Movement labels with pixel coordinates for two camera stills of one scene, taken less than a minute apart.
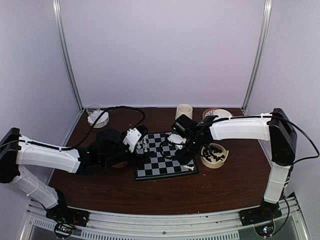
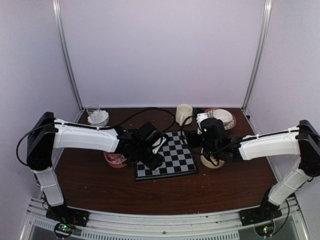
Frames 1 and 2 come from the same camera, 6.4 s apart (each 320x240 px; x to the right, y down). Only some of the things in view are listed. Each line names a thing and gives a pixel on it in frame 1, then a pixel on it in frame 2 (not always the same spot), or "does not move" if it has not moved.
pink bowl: x=120 y=164 does not move
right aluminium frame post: x=250 y=95 does not move
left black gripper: x=133 y=161 to x=154 y=164
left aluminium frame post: x=56 y=7 does not move
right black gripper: x=185 y=159 to x=191 y=139
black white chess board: x=156 y=158 does not move
